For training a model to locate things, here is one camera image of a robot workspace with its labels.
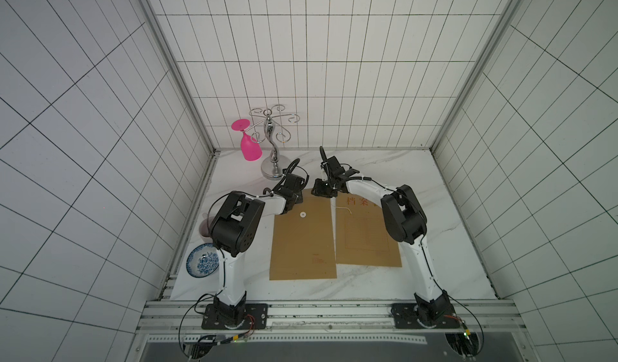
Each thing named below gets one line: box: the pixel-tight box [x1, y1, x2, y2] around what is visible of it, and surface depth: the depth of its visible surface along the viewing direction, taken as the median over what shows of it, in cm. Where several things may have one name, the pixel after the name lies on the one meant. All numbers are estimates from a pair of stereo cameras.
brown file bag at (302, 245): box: [268, 188, 338, 281], surface depth 90 cm
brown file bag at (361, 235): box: [335, 193, 403, 268], surface depth 91 cm
